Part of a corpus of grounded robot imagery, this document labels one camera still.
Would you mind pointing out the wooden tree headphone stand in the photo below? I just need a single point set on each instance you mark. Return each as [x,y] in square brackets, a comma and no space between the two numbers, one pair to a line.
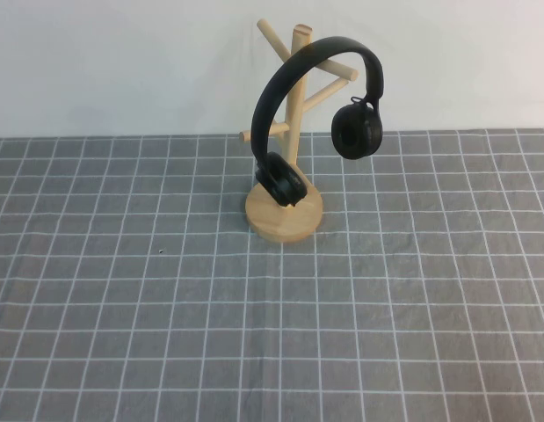
[282,222]

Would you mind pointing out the black over-ear headphones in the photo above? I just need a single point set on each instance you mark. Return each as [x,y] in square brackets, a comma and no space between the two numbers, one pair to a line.
[271,94]

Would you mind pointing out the grey white-grid tablecloth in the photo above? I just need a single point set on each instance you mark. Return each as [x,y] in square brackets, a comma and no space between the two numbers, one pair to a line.
[271,325]

